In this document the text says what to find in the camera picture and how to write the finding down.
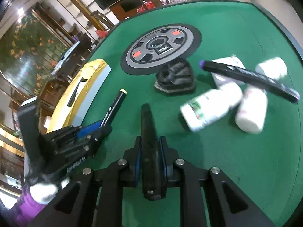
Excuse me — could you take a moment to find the white pill bottle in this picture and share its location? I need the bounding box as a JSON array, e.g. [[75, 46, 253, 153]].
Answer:
[[235, 86, 268, 134], [256, 57, 288, 81]]

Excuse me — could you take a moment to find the black marker with purple cap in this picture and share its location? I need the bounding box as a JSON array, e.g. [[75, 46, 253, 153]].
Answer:
[[199, 60, 301, 103]]

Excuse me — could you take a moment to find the white bottle with picture label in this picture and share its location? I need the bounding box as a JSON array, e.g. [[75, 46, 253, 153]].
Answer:
[[180, 82, 243, 133]]

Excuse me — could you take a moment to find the large flower landscape painting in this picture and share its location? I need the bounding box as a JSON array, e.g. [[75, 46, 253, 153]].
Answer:
[[0, 12, 69, 95]]

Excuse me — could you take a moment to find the black marker with beige caps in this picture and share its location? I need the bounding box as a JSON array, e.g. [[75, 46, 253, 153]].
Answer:
[[101, 89, 127, 129]]

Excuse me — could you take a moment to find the black desk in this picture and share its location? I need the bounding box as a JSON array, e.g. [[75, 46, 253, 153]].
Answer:
[[51, 34, 93, 76]]

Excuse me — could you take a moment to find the person's left forearm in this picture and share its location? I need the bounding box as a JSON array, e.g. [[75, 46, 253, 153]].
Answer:
[[7, 189, 48, 227]]

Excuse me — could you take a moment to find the round grey table centre panel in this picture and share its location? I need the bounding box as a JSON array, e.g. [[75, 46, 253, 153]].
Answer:
[[120, 24, 202, 75]]

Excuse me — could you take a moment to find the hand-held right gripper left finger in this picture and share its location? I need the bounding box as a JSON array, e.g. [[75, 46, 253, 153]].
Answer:
[[30, 136, 142, 227]]

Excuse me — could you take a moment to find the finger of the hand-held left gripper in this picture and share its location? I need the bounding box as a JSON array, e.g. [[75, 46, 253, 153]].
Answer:
[[57, 124, 113, 161], [45, 120, 103, 147]]

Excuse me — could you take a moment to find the person's left hand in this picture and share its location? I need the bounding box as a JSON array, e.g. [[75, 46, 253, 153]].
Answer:
[[30, 178, 71, 205]]

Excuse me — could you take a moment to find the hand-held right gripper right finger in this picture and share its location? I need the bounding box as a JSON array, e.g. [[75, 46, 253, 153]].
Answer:
[[159, 136, 275, 227]]

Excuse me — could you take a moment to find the gold rimmed storage box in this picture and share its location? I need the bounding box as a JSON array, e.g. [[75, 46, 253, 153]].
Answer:
[[46, 59, 112, 134]]

